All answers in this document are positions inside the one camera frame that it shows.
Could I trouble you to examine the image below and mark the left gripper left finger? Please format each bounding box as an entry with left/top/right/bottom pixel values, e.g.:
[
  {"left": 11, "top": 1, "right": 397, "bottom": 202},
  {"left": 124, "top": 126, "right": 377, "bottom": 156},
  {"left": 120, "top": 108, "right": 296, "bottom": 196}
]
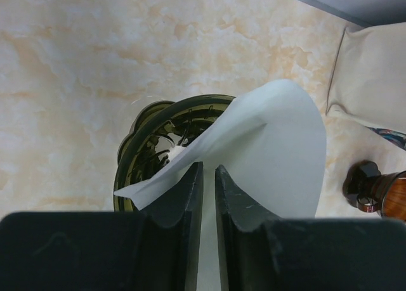
[{"left": 139, "top": 162, "right": 204, "bottom": 290}]

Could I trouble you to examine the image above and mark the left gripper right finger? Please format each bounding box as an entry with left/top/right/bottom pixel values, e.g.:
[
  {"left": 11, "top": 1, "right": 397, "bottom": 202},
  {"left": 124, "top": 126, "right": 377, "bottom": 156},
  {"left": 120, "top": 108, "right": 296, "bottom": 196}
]
[{"left": 215, "top": 165, "right": 282, "bottom": 290}]

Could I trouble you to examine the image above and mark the white paper coffee filter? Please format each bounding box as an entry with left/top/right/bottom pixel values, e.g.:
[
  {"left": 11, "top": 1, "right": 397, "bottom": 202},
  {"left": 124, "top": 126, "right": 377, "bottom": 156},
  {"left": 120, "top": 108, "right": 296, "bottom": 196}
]
[{"left": 114, "top": 80, "right": 326, "bottom": 290}]

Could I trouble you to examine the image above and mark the olive green coffee dripper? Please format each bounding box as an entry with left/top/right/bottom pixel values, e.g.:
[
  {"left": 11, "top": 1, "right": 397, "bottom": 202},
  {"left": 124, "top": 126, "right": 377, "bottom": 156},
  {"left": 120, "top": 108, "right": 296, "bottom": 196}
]
[{"left": 113, "top": 94, "right": 237, "bottom": 213}]

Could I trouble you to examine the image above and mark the brown coffee dripper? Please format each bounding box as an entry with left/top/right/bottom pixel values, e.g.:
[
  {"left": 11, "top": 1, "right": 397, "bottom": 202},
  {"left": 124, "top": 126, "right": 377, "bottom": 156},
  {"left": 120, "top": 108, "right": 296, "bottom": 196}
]
[{"left": 343, "top": 160, "right": 405, "bottom": 221}]

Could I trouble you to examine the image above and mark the beige canvas tote bag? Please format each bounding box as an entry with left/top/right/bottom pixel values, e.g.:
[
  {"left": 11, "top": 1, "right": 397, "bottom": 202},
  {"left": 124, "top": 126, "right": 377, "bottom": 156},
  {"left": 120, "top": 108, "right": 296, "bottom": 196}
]
[{"left": 326, "top": 23, "right": 405, "bottom": 149}]

